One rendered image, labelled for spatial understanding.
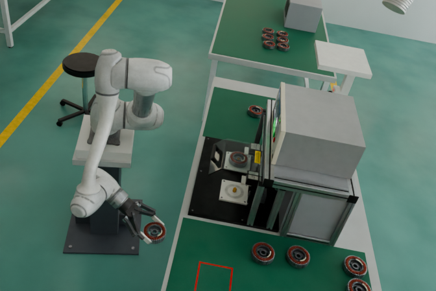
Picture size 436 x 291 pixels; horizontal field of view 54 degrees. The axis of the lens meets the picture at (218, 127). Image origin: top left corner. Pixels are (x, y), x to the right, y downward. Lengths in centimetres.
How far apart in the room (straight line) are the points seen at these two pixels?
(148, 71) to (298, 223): 104
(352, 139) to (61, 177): 225
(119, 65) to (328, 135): 97
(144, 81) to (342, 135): 93
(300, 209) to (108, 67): 111
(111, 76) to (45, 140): 207
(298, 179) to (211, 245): 53
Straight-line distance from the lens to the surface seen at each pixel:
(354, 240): 242
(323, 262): 226
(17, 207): 335
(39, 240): 313
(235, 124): 288
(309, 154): 204
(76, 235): 310
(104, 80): 185
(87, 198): 194
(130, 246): 303
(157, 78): 183
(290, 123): 202
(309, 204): 212
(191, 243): 214
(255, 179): 226
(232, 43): 390
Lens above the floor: 245
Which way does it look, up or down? 37 degrees down
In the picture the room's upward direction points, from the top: 11 degrees clockwise
